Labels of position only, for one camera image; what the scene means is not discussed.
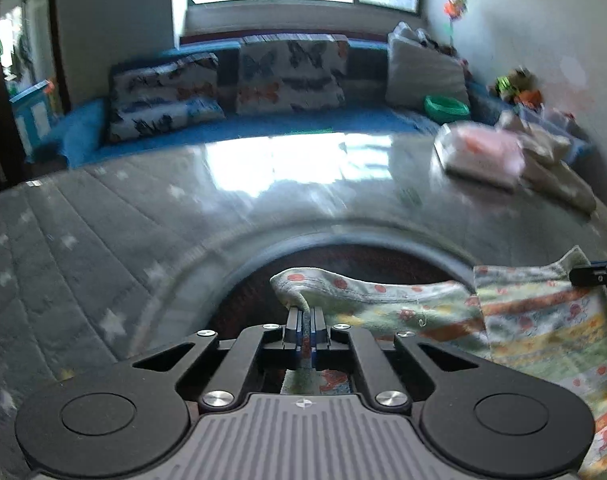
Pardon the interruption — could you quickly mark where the left butterfly cushion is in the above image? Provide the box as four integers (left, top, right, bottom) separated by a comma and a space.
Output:
108, 53, 224, 143

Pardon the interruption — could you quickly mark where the butterfly cushion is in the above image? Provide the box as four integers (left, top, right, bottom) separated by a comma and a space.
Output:
108, 53, 224, 143
236, 34, 350, 115

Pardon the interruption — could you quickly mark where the colourful patterned child's shirt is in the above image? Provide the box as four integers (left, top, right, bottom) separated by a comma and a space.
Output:
270, 247, 607, 479

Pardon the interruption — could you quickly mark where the pink item in plastic bag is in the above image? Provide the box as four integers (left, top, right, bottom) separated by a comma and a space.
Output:
433, 122, 526, 191

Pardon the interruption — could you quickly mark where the grey white pillow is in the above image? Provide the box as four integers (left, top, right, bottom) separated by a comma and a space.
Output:
385, 22, 469, 110

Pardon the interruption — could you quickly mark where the colourful pinwheel on wall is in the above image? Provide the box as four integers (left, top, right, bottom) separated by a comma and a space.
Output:
443, 0, 467, 48

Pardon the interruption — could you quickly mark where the beige crumpled garment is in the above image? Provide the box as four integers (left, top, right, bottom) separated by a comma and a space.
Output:
495, 110, 597, 216

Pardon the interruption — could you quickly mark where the blue white small cabinet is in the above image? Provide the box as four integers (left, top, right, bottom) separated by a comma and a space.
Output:
10, 79, 56, 157

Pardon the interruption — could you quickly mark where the blue sofa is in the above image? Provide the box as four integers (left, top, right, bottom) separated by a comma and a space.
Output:
25, 37, 495, 168

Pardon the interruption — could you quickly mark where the green plastic basin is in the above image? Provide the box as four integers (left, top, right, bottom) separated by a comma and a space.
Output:
424, 96, 471, 125

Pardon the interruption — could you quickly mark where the right butterfly cushion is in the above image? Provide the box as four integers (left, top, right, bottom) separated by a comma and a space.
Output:
236, 34, 350, 115

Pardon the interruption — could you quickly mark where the pile of toys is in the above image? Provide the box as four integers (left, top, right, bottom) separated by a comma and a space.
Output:
489, 66, 543, 110

